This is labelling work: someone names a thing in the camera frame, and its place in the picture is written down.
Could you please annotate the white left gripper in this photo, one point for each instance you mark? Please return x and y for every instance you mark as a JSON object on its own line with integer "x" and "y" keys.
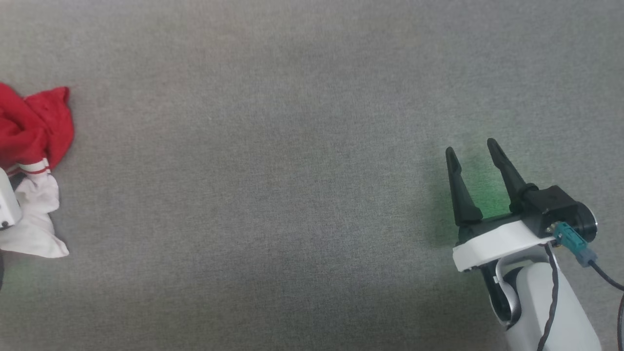
{"x": 7, "y": 200}

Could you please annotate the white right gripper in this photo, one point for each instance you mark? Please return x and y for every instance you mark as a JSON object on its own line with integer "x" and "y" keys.
{"x": 492, "y": 243}

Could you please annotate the red and white garment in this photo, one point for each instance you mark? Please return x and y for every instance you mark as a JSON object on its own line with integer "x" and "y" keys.
{"x": 34, "y": 126}

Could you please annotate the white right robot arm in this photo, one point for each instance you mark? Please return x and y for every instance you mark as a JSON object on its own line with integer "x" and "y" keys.
{"x": 575, "y": 307}

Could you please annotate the grey fabric sofa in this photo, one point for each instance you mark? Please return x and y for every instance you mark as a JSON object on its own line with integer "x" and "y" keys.
{"x": 273, "y": 175}

